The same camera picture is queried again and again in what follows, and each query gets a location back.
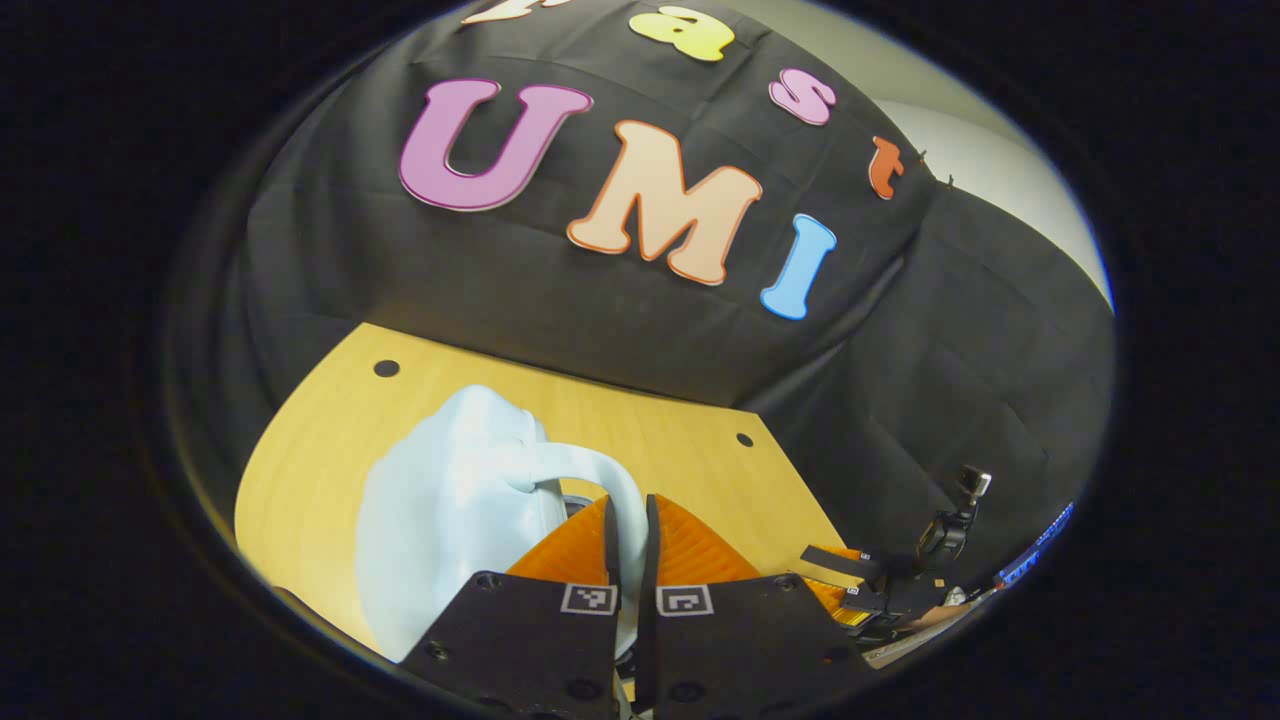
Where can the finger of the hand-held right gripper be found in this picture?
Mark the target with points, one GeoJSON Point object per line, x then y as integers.
{"type": "Point", "coordinates": [845, 562]}
{"type": "Point", "coordinates": [860, 605]}

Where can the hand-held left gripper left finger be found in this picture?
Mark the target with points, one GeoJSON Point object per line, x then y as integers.
{"type": "Point", "coordinates": [612, 550]}

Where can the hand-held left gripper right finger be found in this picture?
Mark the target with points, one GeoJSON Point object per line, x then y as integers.
{"type": "Point", "coordinates": [648, 550]}

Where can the light blue suitcase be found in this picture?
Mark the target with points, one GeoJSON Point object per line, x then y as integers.
{"type": "Point", "coordinates": [450, 500]}

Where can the black backdrop cloth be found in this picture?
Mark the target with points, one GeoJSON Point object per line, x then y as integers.
{"type": "Point", "coordinates": [640, 320]}

